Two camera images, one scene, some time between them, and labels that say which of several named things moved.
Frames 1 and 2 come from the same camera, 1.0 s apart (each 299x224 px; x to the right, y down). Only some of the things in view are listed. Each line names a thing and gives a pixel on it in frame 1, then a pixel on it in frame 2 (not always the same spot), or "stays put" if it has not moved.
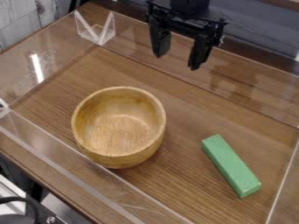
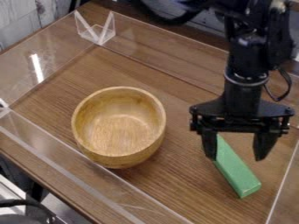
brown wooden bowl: [118, 125] stays put
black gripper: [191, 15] → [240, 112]
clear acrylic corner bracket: [96, 33] stays put
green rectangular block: [231, 165] stays put
